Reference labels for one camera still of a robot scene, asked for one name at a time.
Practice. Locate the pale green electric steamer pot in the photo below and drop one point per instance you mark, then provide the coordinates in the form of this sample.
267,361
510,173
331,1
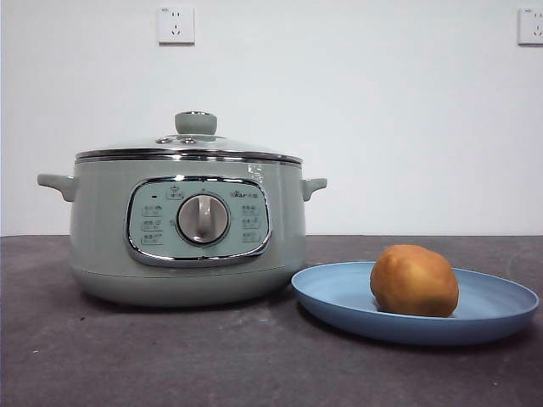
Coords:
106,254

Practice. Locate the glass lid with green knob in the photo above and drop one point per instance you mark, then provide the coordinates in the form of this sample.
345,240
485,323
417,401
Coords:
196,123

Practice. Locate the white wall socket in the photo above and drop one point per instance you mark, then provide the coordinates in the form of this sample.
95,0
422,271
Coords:
176,25
532,25

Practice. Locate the brown potato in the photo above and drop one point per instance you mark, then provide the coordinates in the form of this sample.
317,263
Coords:
415,282

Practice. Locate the blue round plate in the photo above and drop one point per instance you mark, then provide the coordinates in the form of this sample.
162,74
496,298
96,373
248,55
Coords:
331,292

